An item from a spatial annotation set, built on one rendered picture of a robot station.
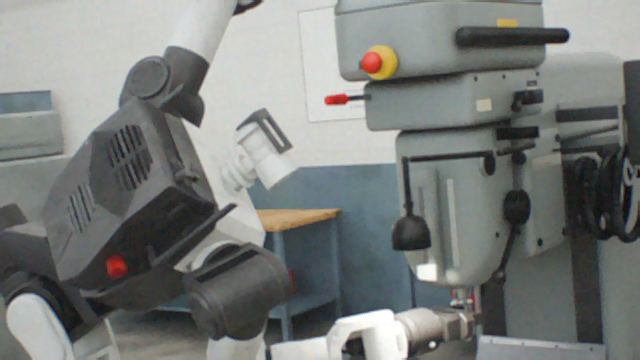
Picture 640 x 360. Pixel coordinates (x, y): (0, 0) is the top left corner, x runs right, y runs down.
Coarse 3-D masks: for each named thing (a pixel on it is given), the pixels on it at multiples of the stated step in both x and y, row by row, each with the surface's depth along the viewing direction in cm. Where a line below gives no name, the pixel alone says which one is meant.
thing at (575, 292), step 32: (576, 224) 220; (544, 256) 226; (576, 256) 221; (608, 256) 219; (512, 288) 232; (544, 288) 227; (576, 288) 222; (608, 288) 219; (512, 320) 233; (544, 320) 228; (576, 320) 223; (608, 320) 219; (608, 352) 220
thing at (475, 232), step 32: (448, 128) 186; (480, 128) 187; (448, 160) 186; (480, 160) 185; (448, 192) 186; (480, 192) 186; (448, 224) 187; (480, 224) 186; (416, 256) 192; (448, 256) 188; (480, 256) 187
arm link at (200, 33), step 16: (192, 0) 184; (208, 0) 183; (224, 0) 185; (192, 16) 183; (208, 16) 183; (224, 16) 185; (176, 32) 183; (192, 32) 181; (208, 32) 182; (224, 32) 187; (192, 48) 181; (208, 48) 183
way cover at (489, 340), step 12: (480, 336) 238; (492, 336) 236; (480, 348) 237; (492, 348) 235; (504, 348) 233; (516, 348) 231; (528, 348) 230; (540, 348) 228; (552, 348) 226; (564, 348) 225; (576, 348) 223; (588, 348) 221; (600, 348) 220
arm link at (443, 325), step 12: (420, 312) 188; (432, 312) 195; (444, 312) 194; (456, 312) 192; (468, 312) 192; (432, 324) 187; (444, 324) 189; (456, 324) 191; (468, 324) 190; (432, 336) 186; (444, 336) 190; (456, 336) 191; (468, 336) 192; (432, 348) 188
